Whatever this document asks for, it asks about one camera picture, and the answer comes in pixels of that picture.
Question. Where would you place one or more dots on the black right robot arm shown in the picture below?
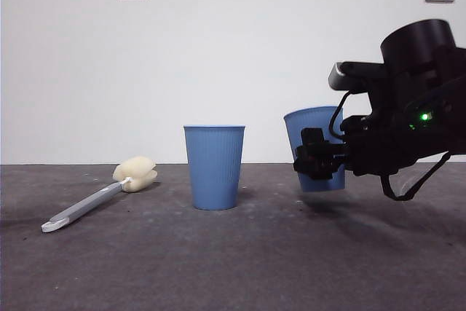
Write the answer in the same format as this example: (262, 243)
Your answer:
(418, 52)

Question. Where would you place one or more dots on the blue ribbed plastic cup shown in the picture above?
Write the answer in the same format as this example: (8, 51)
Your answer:
(214, 172)
(313, 118)

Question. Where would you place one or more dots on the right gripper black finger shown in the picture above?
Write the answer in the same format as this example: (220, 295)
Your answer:
(313, 158)

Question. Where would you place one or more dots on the right wrist grey camera box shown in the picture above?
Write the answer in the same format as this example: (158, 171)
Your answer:
(336, 78)

